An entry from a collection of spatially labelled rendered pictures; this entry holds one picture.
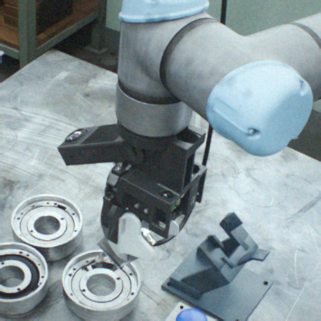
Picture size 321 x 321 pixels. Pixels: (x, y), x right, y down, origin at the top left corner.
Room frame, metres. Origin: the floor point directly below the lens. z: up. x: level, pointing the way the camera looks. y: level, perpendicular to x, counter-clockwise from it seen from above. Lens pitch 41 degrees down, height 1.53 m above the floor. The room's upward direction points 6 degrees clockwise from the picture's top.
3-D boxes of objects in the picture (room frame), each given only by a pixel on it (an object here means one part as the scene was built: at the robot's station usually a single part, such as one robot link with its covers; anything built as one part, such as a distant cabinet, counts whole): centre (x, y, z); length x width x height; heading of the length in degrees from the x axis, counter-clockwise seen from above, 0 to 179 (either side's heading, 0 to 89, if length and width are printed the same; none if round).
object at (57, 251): (0.63, 0.15, 0.82); 0.10 x 0.10 x 0.04
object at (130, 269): (0.54, 0.06, 0.82); 0.10 x 0.10 x 0.04
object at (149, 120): (0.52, 0.01, 1.15); 0.08 x 0.08 x 0.05
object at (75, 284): (0.54, 0.06, 0.82); 0.08 x 0.08 x 0.02
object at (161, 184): (0.51, 0.00, 1.07); 0.09 x 0.08 x 0.12; 60
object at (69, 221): (0.63, 0.15, 0.82); 0.08 x 0.08 x 0.02
